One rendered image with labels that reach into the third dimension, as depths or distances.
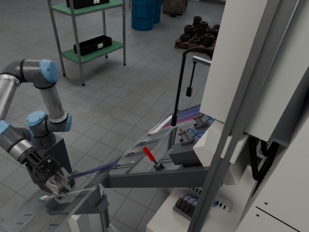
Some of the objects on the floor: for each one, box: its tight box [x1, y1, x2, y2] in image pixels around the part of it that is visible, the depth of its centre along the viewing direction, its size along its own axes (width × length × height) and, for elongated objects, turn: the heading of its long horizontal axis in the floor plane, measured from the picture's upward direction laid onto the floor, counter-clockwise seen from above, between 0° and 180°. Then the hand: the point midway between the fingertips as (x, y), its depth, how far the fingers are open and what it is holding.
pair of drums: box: [131, 0, 161, 31], centre depth 529 cm, size 67×109×80 cm, turn 145°
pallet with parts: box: [174, 16, 220, 56], centre depth 464 cm, size 80×116×42 cm
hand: (65, 192), depth 84 cm, fingers closed, pressing on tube
